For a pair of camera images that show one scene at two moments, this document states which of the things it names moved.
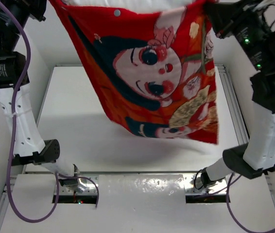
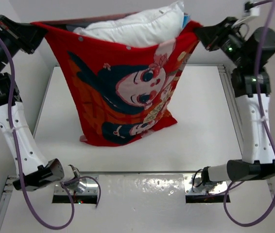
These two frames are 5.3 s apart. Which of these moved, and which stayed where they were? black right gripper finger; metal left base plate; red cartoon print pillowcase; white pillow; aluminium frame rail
Moved: white pillow; red cartoon print pillowcase; black right gripper finger
Stayed: metal left base plate; aluminium frame rail
